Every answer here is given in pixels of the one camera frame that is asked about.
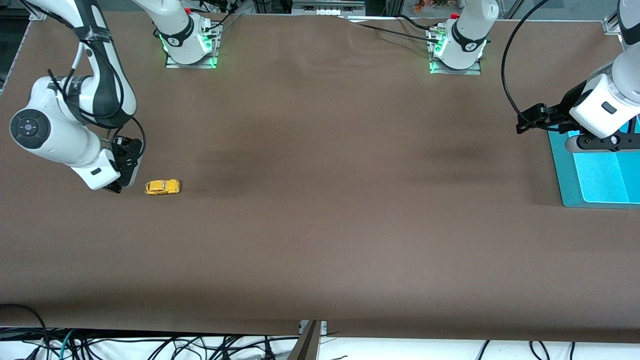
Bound yellow beetle toy car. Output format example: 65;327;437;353
144;179;181;196

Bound teal plastic bin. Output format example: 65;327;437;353
548;117;640;209

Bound orange background objects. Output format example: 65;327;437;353
412;0;452;14

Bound brown table cover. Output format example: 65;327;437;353
0;9;640;344

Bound grey metal beam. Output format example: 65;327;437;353
287;321;321;360

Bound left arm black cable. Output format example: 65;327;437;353
501;0;553;132

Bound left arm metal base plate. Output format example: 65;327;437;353
429;27;482;76

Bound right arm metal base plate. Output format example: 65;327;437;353
165;22;219;70

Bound short black table cable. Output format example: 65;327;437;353
396;13;441;32

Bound thick black floor cable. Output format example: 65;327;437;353
0;303;49;360

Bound long black table cable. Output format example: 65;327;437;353
340;16;442;46

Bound black cable by base plate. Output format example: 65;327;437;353
197;0;244;39

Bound teal floor cable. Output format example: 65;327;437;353
58;328;77;360

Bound small metal edge bracket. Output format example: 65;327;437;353
299;320;329;336

